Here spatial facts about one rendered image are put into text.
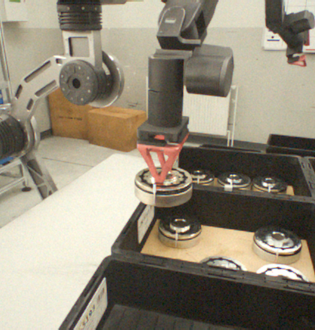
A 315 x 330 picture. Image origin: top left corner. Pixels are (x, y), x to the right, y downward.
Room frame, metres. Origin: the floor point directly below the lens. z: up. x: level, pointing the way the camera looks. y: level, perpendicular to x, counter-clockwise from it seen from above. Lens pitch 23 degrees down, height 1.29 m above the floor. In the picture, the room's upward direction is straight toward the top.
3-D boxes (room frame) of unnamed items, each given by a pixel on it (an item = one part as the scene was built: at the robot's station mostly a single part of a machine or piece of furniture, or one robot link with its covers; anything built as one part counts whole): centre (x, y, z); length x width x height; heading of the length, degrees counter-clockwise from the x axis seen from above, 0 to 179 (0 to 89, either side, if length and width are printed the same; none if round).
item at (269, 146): (2.07, -0.96, 0.37); 0.40 x 0.30 x 0.45; 67
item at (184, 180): (0.53, -0.01, 1.05); 0.10 x 0.10 x 0.01
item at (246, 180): (0.92, -0.24, 0.86); 0.10 x 0.10 x 0.01
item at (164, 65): (0.52, -0.02, 1.23); 0.07 x 0.06 x 0.07; 66
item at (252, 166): (0.85, -0.22, 0.87); 0.40 x 0.30 x 0.11; 75
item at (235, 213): (0.56, -0.15, 0.87); 0.40 x 0.30 x 0.11; 75
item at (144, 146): (0.51, -0.01, 1.10); 0.07 x 0.07 x 0.09; 74
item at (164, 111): (0.52, -0.01, 1.17); 0.10 x 0.07 x 0.07; 164
